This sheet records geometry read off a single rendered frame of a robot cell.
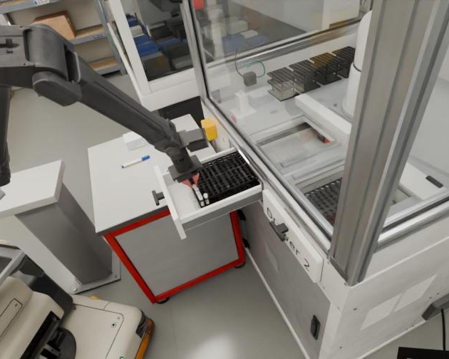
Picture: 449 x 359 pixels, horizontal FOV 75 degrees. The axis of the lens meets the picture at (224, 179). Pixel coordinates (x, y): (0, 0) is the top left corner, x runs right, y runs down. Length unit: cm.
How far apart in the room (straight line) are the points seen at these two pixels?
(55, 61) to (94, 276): 168
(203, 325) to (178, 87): 130
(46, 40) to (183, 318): 151
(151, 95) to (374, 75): 141
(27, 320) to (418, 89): 108
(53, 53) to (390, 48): 46
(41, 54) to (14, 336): 81
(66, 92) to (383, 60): 45
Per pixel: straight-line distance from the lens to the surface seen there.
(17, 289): 109
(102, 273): 206
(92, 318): 165
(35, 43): 55
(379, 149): 47
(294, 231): 83
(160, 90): 172
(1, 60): 54
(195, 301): 180
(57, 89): 53
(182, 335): 176
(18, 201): 162
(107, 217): 127
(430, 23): 38
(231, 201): 98
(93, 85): 58
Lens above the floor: 160
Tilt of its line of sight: 43 degrees down
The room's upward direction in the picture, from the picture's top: 11 degrees counter-clockwise
